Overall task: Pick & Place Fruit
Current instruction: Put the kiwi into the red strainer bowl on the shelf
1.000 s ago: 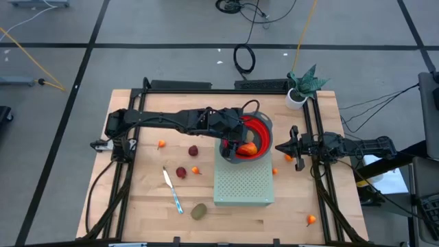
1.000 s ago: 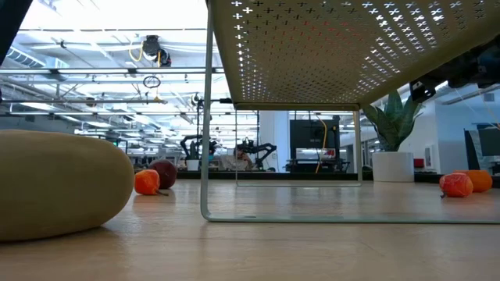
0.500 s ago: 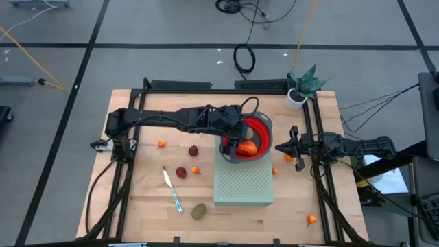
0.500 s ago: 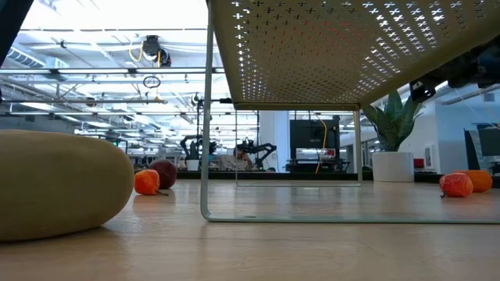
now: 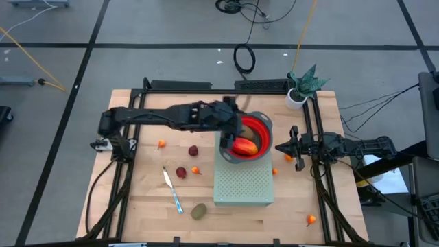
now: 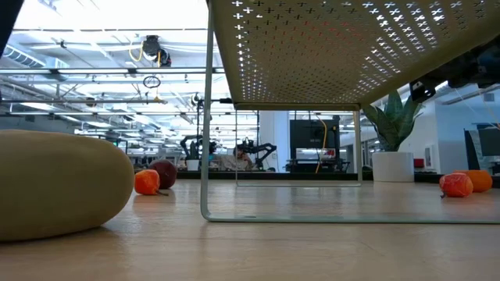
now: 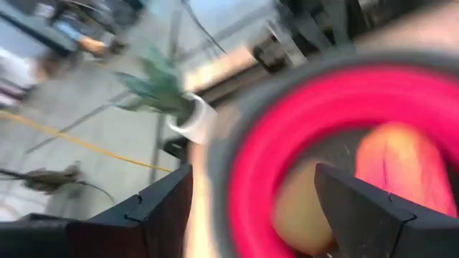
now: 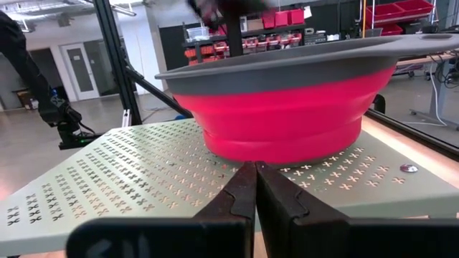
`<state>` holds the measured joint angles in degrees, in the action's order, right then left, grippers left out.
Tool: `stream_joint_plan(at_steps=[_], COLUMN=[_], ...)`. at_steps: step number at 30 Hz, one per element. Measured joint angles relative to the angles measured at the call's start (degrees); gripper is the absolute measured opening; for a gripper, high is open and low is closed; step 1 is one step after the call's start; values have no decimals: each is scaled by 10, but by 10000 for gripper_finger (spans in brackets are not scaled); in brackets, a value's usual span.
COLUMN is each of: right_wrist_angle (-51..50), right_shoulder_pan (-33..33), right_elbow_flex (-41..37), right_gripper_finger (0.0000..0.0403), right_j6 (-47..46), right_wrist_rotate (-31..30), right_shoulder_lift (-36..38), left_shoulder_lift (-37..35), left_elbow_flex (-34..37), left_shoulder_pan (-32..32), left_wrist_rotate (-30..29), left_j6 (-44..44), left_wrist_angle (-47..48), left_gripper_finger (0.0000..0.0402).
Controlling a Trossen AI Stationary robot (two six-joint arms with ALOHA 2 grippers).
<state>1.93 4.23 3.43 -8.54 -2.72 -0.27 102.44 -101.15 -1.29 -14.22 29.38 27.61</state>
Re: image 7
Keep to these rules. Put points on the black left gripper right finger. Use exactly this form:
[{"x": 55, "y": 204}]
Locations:
[{"x": 369, "y": 222}]

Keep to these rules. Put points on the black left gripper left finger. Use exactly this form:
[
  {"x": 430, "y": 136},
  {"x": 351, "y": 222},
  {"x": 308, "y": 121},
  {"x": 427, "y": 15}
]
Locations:
[{"x": 161, "y": 222}]

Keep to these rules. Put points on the person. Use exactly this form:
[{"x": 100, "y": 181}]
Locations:
[{"x": 79, "y": 34}]

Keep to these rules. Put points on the tan oval fruit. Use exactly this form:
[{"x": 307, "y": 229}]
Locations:
[{"x": 301, "y": 215}]

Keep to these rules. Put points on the white plant pot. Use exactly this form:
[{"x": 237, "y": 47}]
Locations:
[{"x": 197, "y": 122}]

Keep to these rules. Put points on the red bowl with grey rim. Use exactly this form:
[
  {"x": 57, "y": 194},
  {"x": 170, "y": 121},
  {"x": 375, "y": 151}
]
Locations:
[{"x": 287, "y": 118}]

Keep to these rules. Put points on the green snake plant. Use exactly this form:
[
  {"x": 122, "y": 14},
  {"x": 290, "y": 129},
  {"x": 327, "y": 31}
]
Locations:
[{"x": 157, "y": 86}]

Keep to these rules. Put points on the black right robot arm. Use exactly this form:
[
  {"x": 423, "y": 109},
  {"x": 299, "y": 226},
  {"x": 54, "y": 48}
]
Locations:
[{"x": 308, "y": 21}]

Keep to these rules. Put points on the peach-coloured fruit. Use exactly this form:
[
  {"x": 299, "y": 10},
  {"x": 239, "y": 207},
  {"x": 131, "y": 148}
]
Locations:
[{"x": 401, "y": 161}]

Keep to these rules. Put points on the black table clamp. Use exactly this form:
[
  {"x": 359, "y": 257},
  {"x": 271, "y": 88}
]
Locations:
[{"x": 175, "y": 147}]

